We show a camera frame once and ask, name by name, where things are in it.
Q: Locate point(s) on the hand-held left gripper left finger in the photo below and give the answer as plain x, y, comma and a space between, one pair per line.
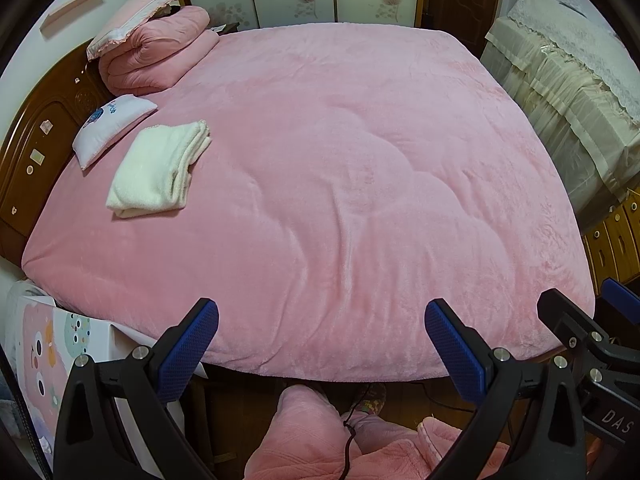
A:
190, 345

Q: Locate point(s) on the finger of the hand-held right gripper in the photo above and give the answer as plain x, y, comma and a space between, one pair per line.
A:
565, 317
620, 295

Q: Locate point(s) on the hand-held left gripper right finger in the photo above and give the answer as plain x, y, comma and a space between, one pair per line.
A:
455, 345

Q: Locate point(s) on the white towel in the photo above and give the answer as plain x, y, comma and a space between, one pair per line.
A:
155, 170

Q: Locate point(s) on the wooden drawer cabinet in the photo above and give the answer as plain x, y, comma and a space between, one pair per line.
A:
615, 240

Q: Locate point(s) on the patterned slipper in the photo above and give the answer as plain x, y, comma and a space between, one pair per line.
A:
372, 400

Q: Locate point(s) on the person's pink pajama legs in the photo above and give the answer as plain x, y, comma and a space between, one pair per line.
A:
300, 435

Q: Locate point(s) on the cartoon printed white box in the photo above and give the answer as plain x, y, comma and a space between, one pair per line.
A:
45, 345

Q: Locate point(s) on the cream lace-covered furniture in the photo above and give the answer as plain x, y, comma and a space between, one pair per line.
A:
565, 95

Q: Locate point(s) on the pink plush bed blanket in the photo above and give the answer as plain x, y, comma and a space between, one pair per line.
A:
350, 160

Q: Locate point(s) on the carved wooden headboard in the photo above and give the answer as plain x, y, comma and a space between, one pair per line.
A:
20, 185

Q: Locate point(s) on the small white printed pillow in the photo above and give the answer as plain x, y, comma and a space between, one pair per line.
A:
110, 120

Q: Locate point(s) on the folded pink quilt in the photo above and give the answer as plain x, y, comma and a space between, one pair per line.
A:
155, 50

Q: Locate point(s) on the dark bedside table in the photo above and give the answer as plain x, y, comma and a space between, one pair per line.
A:
225, 27

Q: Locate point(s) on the pink lace-edged pillow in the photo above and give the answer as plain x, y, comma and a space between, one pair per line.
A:
135, 17

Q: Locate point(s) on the brown wooden door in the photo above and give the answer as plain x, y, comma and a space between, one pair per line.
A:
465, 0

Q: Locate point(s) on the pink wall shelf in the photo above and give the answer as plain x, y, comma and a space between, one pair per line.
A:
75, 7

